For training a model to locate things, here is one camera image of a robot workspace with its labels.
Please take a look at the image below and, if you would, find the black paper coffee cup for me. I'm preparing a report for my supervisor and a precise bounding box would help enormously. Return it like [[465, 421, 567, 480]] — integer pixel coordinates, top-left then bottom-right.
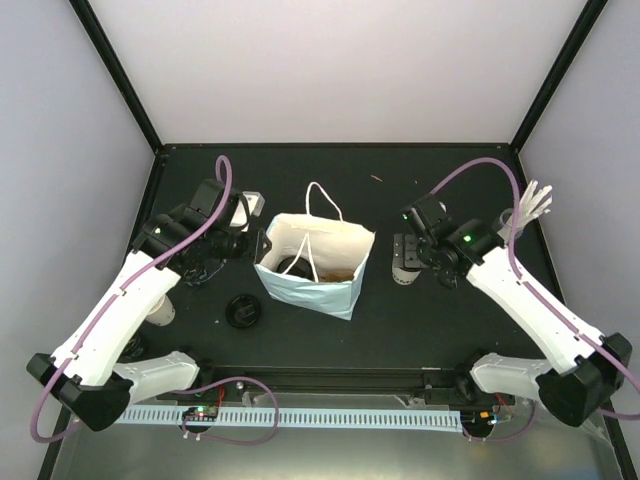
[[276, 256, 315, 281], [391, 267, 421, 286]]

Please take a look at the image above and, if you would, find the black coffee cup lid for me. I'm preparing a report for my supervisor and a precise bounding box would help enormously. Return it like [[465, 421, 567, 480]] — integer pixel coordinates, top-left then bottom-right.
[[225, 294, 261, 329]]

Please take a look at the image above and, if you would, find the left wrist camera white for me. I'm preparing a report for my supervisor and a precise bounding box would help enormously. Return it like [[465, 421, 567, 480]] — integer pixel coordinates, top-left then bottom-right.
[[230, 191, 265, 230]]

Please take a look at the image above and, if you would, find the black aluminium frame rail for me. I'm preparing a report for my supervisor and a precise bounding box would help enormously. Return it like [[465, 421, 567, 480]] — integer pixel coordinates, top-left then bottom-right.
[[191, 363, 466, 399]]

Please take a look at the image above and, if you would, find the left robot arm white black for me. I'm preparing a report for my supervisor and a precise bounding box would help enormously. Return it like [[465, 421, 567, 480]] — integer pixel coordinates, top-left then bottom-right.
[[27, 179, 265, 432]]

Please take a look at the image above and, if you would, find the right black frame post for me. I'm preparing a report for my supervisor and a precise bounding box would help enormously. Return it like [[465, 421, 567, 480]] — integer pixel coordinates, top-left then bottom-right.
[[510, 0, 609, 153]]

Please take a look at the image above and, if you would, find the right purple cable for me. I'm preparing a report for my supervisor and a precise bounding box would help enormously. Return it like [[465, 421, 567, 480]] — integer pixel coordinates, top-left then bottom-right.
[[428, 156, 640, 444]]

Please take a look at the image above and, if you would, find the black frame post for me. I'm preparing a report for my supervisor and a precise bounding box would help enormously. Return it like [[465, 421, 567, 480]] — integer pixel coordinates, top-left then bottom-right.
[[510, 0, 609, 153], [69, 0, 163, 154]]

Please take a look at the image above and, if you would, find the left circuit board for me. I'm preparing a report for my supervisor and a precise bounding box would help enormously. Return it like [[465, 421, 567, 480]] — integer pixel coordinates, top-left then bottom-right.
[[182, 406, 219, 422]]

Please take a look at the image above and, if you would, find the left black frame post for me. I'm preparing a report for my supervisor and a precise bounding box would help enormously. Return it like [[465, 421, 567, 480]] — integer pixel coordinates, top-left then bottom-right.
[[69, 0, 163, 154]]

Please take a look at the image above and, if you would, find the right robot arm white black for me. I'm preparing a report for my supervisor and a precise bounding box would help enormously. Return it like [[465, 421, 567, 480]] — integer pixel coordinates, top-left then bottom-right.
[[393, 194, 632, 427]]

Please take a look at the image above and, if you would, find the light blue paper bag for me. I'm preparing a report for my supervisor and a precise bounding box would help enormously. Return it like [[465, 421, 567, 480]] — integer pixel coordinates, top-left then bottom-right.
[[254, 181, 376, 321]]

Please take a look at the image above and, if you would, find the clear glass straw holder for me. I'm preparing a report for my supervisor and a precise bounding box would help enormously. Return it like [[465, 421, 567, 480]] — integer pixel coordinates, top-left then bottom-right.
[[497, 208, 513, 242]]

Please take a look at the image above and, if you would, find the right circuit board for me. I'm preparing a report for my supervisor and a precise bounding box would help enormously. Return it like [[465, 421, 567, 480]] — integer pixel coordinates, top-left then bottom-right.
[[460, 409, 513, 426]]

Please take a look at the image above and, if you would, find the brown cardboard cup carrier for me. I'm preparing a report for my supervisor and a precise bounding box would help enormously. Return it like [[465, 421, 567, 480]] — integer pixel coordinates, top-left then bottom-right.
[[318, 269, 355, 283]]

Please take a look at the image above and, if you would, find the circuit board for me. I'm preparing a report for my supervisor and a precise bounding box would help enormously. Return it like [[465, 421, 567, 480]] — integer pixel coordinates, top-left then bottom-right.
[[460, 409, 513, 426], [182, 406, 219, 422]]

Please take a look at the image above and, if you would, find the light blue slotted cable duct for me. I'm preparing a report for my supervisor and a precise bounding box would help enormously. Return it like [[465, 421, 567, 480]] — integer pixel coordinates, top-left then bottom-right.
[[117, 405, 462, 433]]

